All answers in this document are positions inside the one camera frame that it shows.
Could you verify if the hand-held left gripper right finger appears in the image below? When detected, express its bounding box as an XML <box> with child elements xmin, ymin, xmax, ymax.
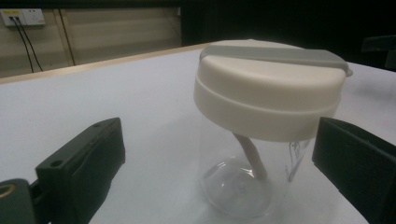
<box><xmin>311</xmin><ymin>117</ymin><xmax>396</xmax><ymax>224</ymax></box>

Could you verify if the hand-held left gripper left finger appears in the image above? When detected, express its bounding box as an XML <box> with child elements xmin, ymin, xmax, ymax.
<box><xmin>35</xmin><ymin>117</ymin><xmax>126</xmax><ymax>224</ymax></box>

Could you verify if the white table mat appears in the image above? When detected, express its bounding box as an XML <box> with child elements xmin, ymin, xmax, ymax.
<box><xmin>0</xmin><ymin>40</ymin><xmax>396</xmax><ymax>224</ymax></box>

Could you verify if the black wall socket cable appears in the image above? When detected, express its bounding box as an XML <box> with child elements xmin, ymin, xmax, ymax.
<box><xmin>14</xmin><ymin>16</ymin><xmax>45</xmax><ymax>73</ymax></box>
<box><xmin>8</xmin><ymin>16</ymin><xmax>35</xmax><ymax>74</ymax></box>

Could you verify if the white wall socket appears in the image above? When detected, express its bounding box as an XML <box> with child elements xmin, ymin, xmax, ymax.
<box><xmin>0</xmin><ymin>8</ymin><xmax>47</xmax><ymax>27</ymax></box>

